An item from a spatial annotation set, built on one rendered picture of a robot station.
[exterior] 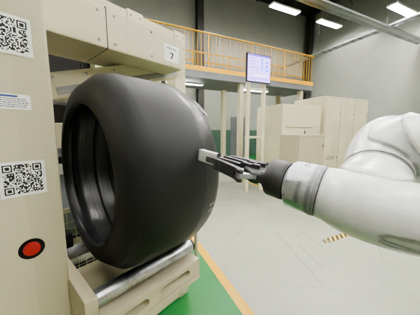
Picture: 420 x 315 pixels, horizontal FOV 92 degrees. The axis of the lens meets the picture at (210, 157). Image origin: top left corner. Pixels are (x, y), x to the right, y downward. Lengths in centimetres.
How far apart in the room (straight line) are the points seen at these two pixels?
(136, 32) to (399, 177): 99
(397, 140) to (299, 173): 16
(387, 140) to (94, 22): 94
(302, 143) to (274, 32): 972
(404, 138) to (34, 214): 73
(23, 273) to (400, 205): 70
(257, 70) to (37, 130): 431
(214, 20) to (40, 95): 1148
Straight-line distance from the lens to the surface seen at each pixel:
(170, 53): 114
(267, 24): 1370
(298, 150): 494
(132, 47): 102
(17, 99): 59
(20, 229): 62
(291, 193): 38
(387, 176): 38
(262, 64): 474
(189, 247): 80
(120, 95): 54
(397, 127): 46
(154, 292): 73
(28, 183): 59
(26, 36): 62
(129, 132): 48
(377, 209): 35
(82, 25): 96
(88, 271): 98
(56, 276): 68
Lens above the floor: 132
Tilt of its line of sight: 7 degrees down
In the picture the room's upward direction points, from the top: straight up
